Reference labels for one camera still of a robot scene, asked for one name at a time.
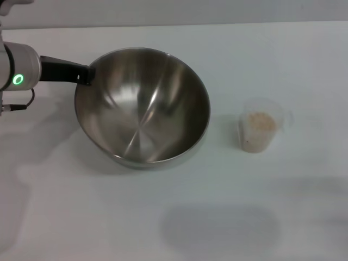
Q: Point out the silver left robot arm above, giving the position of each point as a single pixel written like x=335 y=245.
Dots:
x=21 y=62

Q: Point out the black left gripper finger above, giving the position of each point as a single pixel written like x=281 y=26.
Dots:
x=87 y=76

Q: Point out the white uncooked rice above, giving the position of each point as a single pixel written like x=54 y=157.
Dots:
x=258 y=130

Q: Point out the clear plastic measuring cup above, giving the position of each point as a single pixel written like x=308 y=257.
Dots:
x=243 y=136

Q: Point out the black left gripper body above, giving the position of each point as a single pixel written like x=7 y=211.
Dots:
x=57 y=70

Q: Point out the stainless steel bowl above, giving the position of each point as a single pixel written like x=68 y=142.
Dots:
x=144 y=114

